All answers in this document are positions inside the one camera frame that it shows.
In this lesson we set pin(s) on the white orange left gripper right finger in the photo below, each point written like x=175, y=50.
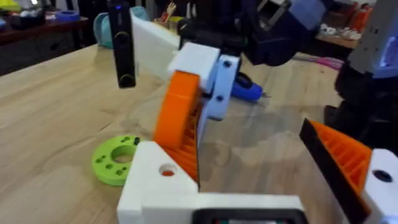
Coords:
x=351, y=168

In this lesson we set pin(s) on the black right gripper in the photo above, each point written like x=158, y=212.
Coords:
x=236, y=28

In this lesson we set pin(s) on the finger of the white orange right gripper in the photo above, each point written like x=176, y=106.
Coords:
x=177, y=109

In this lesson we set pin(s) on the bare white left gripper left finger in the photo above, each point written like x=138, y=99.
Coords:
x=146, y=174

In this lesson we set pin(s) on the blue electric screwdriver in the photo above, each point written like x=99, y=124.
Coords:
x=245, y=88

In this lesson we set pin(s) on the small black screw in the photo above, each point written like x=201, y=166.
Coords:
x=136, y=141

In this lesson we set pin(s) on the teal bucket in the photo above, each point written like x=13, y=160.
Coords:
x=101, y=29

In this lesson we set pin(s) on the green disc with holes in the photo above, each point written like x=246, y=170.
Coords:
x=105, y=158

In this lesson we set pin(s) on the white flat panel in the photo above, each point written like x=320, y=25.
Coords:
x=152, y=46

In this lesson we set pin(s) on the black upright flat plate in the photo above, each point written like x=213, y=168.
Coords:
x=122, y=46

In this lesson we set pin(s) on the blue tape roll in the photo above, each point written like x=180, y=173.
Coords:
x=67, y=15

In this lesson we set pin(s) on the dark wooden side table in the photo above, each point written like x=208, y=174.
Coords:
x=34, y=43

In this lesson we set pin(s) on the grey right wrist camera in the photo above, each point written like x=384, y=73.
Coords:
x=273, y=12

